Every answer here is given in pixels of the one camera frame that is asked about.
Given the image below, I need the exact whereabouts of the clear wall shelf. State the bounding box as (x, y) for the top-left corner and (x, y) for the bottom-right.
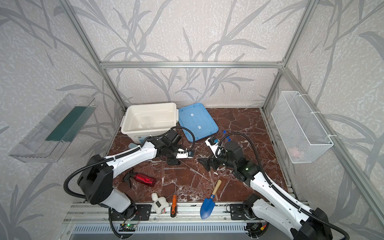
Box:
(9, 94), (98, 163)

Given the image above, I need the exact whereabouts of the blue garden trowel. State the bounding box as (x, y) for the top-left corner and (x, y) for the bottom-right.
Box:
(200, 180), (222, 220)

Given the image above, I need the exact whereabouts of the glass stirring rod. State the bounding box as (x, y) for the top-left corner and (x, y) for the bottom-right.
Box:
(181, 159), (212, 182)

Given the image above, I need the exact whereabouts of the red small object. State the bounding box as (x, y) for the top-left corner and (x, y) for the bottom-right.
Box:
(123, 169), (157, 188)

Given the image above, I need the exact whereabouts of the pink object in basket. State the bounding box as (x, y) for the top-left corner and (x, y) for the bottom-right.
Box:
(289, 147), (303, 159)

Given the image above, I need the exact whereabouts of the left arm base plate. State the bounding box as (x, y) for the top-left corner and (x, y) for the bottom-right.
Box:
(111, 204), (152, 221)

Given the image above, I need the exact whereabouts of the clear plastic pipette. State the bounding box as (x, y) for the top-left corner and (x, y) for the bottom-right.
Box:
(164, 167), (187, 171)

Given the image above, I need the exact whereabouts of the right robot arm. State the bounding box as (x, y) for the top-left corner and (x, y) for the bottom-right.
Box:
(199, 138), (333, 240)

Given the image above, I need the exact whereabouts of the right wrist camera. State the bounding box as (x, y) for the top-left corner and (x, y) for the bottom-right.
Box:
(205, 137), (221, 158)

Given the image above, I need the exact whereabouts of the white wire basket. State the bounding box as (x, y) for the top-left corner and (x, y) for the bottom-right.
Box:
(272, 91), (334, 164)

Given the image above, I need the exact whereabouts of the orange handled screwdriver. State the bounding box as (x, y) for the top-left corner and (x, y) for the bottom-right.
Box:
(170, 189), (177, 218)

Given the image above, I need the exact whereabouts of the grey-blue flat tool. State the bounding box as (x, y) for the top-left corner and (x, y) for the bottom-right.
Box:
(128, 143), (141, 150)

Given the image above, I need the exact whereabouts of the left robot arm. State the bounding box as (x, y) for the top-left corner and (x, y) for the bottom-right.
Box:
(77, 130), (182, 213)

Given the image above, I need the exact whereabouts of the green circuit board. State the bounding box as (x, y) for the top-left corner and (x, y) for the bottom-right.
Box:
(119, 224), (137, 232)

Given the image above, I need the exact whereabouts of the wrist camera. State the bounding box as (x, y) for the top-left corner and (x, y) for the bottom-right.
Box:
(176, 149), (195, 159)
(205, 137), (221, 158)

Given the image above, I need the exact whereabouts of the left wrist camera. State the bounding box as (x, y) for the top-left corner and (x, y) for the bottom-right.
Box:
(176, 149), (195, 159)

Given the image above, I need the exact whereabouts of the blue plastic bin lid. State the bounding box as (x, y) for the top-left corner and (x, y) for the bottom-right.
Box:
(179, 103), (219, 141)

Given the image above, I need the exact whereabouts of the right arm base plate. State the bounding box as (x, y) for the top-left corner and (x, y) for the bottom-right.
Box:
(228, 203), (249, 221)

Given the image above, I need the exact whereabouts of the white plastic bin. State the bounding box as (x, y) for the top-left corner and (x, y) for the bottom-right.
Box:
(121, 103), (179, 145)

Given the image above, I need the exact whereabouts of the aluminium frame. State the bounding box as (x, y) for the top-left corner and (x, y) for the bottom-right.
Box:
(59, 1), (384, 224)

